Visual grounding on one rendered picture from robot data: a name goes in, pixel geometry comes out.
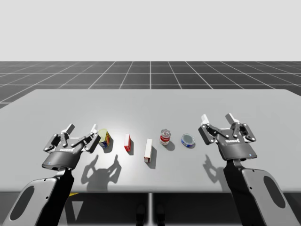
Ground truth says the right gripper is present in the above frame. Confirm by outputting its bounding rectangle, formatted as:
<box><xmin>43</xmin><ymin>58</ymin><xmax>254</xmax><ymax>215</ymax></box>
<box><xmin>198</xmin><ymin>113</ymin><xmax>258</xmax><ymax>162</ymax></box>

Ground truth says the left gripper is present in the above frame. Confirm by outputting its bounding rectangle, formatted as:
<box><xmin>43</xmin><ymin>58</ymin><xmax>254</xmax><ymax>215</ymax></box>
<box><xmin>41</xmin><ymin>123</ymin><xmax>101</xmax><ymax>171</ymax></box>

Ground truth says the green and blue rectangular can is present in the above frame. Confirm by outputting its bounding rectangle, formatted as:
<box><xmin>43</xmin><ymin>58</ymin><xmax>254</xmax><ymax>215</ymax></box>
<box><xmin>97</xmin><ymin>128</ymin><xmax>112</xmax><ymax>148</ymax></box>

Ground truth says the blue flat can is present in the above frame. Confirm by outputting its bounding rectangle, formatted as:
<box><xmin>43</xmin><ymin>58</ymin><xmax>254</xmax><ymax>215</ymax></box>
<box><xmin>181</xmin><ymin>133</ymin><xmax>196</xmax><ymax>148</ymax></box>

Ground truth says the red and white can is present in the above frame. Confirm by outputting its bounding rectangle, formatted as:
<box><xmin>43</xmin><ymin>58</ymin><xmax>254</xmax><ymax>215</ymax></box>
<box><xmin>159</xmin><ymin>129</ymin><xmax>172</xmax><ymax>145</ymax></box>

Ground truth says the red and white carton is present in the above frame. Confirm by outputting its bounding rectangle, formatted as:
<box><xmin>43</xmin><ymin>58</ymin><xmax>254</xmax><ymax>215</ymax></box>
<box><xmin>143</xmin><ymin>138</ymin><xmax>153</xmax><ymax>163</ymax></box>

